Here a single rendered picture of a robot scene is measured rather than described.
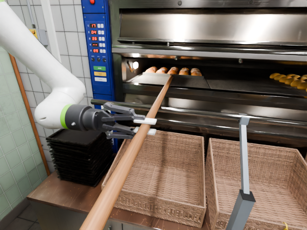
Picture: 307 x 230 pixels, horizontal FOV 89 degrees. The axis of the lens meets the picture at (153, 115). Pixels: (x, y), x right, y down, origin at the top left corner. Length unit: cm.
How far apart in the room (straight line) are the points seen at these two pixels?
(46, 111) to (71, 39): 77
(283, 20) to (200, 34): 41
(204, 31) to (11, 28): 85
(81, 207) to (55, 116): 64
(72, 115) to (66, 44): 83
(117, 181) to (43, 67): 49
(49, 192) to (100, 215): 99
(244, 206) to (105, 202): 54
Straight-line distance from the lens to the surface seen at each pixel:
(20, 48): 67
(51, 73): 67
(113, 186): 31
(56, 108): 61
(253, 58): 94
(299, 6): 117
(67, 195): 119
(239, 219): 77
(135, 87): 113
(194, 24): 105
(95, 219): 28
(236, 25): 108
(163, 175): 120
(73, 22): 129
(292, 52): 101
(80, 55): 128
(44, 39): 141
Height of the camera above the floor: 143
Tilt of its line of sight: 24 degrees down
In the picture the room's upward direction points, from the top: 2 degrees clockwise
